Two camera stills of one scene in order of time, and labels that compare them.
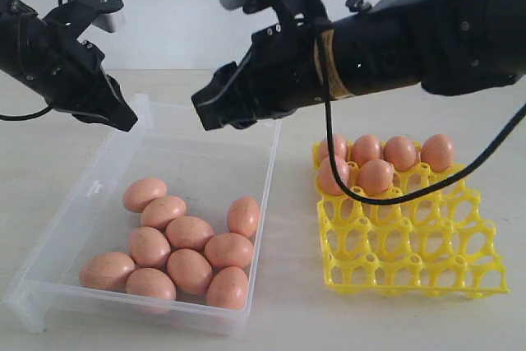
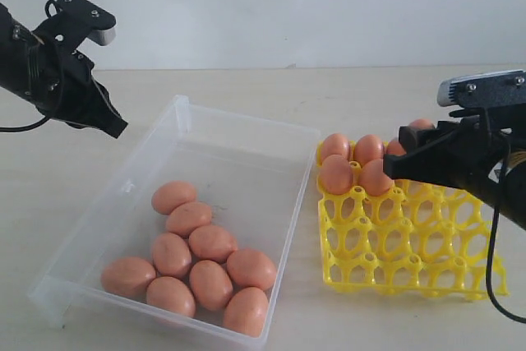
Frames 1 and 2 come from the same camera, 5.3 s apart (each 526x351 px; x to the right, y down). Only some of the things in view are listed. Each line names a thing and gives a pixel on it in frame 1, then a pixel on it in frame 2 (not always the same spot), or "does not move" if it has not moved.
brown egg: (140, 191) -> (170, 195)
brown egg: (149, 247) -> (171, 255)
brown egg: (229, 249) -> (250, 268)
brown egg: (188, 232) -> (211, 242)
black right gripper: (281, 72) -> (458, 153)
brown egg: (190, 270) -> (211, 284)
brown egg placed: (366, 147) does not move
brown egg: (328, 179) does not move
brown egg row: (376, 177) does not move
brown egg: (228, 288) -> (246, 313)
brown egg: (151, 283) -> (170, 295)
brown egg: (243, 216) -> (422, 123)
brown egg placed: (340, 147) does not move
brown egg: (107, 270) -> (127, 277)
